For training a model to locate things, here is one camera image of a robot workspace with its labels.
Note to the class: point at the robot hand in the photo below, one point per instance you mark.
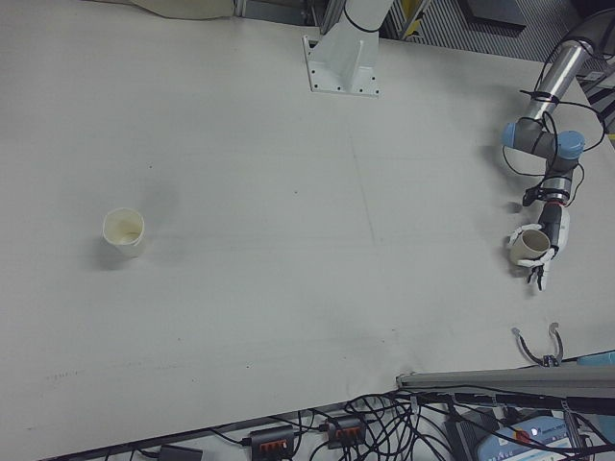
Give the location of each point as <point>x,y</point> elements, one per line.
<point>559,230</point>

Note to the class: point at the beige cup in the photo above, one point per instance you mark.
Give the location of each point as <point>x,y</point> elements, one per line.
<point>528,247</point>

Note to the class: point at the white paper cup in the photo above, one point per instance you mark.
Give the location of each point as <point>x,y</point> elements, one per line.
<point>123,245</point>

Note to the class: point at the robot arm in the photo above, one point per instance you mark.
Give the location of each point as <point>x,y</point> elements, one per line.
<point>562,72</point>

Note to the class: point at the light blue plastic bin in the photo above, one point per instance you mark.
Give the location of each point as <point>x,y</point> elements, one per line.
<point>598,359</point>

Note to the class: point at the grey teach pendant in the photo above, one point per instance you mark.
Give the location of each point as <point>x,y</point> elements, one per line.
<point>538,434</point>

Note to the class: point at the black power brick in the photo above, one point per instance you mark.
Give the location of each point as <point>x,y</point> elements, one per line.
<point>466,432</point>

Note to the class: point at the black box orange ports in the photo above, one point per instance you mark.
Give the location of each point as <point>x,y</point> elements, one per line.
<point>343,429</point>
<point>271,439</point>

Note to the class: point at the small black adapter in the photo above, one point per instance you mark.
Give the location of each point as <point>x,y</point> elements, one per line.
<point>180,452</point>

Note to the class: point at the yellow black striped post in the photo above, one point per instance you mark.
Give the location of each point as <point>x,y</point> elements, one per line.
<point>413,16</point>

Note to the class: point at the white pedestal mount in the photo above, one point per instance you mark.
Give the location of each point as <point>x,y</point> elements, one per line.
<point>343,62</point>

